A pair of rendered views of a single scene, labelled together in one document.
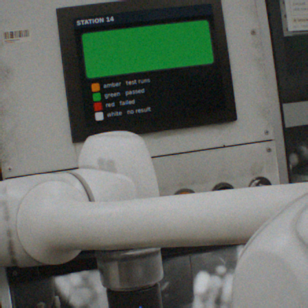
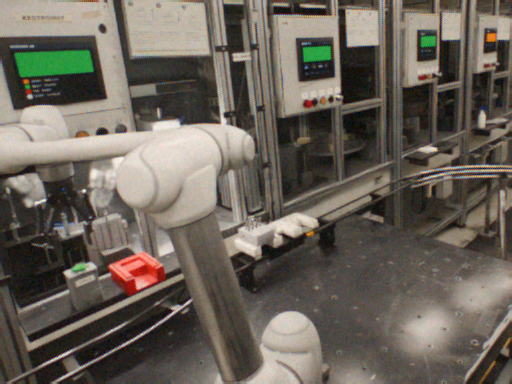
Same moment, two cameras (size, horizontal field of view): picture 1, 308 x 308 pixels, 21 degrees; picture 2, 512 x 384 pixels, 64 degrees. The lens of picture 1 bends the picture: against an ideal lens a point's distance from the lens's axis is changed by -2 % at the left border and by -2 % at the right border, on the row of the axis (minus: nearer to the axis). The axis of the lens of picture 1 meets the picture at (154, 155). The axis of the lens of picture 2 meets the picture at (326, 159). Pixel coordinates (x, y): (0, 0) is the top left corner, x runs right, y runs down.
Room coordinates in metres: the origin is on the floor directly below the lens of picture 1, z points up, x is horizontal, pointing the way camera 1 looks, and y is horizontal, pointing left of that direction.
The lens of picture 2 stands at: (-0.23, 0.03, 1.66)
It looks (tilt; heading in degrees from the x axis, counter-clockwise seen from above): 16 degrees down; 326
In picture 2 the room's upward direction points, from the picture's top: 3 degrees counter-clockwise
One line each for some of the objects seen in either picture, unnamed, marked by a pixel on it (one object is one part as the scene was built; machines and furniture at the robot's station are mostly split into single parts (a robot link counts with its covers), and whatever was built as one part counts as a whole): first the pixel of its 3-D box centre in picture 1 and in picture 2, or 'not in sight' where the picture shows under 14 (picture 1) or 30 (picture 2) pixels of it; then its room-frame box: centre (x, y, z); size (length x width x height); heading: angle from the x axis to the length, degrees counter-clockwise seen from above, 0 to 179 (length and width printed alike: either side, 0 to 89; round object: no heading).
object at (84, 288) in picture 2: not in sight; (83, 284); (1.15, 0.05, 0.97); 0.08 x 0.08 x 0.12; 12
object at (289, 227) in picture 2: not in sight; (278, 237); (1.27, -0.70, 0.84); 0.36 x 0.14 x 0.10; 102
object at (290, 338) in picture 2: not in sight; (290, 354); (0.60, -0.38, 0.85); 0.18 x 0.16 x 0.22; 126
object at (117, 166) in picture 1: (111, 190); (41, 133); (1.14, 0.06, 1.46); 0.13 x 0.11 x 0.16; 126
